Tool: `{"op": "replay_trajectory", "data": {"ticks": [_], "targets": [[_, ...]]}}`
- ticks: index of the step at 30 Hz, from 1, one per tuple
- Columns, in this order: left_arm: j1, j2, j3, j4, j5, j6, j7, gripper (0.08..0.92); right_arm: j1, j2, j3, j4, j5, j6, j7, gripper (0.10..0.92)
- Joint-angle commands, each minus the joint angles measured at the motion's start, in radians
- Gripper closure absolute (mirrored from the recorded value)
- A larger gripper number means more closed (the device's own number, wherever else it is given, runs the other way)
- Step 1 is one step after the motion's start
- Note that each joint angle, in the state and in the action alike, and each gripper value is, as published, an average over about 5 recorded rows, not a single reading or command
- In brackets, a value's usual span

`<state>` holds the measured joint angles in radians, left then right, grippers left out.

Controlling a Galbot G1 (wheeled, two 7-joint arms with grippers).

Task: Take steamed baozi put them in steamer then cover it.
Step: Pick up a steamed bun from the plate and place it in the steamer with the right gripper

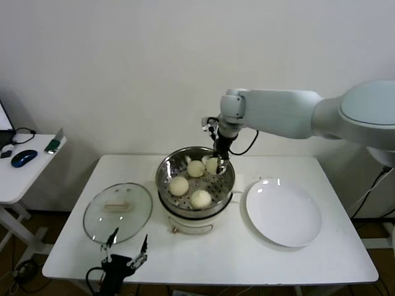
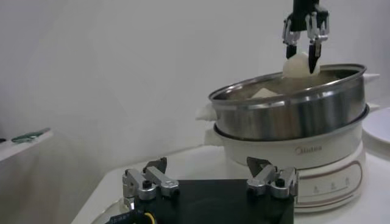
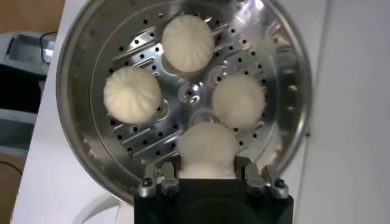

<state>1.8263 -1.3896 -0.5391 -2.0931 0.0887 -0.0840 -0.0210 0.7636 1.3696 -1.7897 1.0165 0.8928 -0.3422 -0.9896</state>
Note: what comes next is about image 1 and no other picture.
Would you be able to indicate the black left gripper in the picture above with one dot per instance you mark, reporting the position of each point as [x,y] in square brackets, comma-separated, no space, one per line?
[118,265]

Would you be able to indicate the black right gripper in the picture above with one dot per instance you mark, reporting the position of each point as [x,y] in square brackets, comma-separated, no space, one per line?
[223,148]

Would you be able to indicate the white steamed baozi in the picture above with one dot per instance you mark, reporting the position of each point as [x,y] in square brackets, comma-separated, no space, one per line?
[200,199]
[179,186]
[211,165]
[196,168]

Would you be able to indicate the round glass pot lid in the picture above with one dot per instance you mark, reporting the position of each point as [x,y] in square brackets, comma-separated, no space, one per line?
[102,222]

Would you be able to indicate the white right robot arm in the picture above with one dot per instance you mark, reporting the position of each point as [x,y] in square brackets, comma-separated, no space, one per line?
[277,114]

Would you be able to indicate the stainless steel steamer basket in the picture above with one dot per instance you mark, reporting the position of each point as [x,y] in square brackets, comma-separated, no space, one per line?
[223,191]

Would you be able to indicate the steel steamer pot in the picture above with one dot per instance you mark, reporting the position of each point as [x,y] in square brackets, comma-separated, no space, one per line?
[191,223]

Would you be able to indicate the white round plate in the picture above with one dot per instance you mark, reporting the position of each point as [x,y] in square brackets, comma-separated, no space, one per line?
[277,216]

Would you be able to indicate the white side desk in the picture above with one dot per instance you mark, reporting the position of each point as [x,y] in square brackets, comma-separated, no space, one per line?
[31,175]

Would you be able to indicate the blue computer mouse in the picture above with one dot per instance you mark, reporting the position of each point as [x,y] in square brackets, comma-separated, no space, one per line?
[23,158]

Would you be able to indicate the small black desk object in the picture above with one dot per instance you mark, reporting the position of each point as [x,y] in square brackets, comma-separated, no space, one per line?
[6,154]

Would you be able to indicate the black laptop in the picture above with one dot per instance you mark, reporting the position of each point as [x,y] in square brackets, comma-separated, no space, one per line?
[3,135]

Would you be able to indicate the white stand base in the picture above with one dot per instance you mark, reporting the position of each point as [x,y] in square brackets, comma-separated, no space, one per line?
[390,229]

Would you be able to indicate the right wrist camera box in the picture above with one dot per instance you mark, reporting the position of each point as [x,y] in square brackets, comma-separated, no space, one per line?
[206,123]

